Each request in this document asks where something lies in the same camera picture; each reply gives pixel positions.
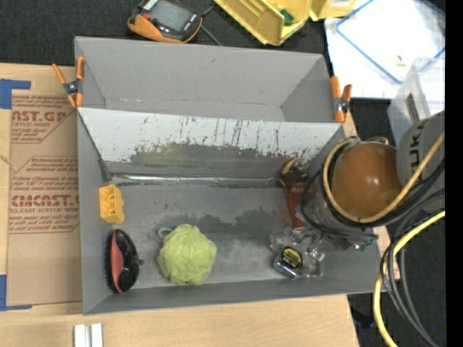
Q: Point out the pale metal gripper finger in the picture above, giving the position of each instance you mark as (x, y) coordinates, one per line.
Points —
(315, 251)
(300, 232)

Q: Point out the clear plastic thing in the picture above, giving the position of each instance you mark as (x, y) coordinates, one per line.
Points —
(311, 270)

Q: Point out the red-brown flat block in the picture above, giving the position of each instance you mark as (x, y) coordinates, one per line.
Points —
(294, 208)

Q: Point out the black and yellow tape measure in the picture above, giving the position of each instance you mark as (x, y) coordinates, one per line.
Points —
(288, 260)

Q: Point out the brown and yellow striped toy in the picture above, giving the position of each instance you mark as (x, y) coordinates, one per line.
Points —
(292, 174)

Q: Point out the green mesh bath sponge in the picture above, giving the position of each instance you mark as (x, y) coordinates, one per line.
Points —
(188, 257)

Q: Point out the black and red brush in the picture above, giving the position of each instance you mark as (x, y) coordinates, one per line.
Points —
(124, 266)

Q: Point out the yellow toy building block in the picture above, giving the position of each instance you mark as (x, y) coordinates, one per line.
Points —
(111, 204)

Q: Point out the brown cardboard board red print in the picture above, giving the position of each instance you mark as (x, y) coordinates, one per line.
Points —
(40, 259)

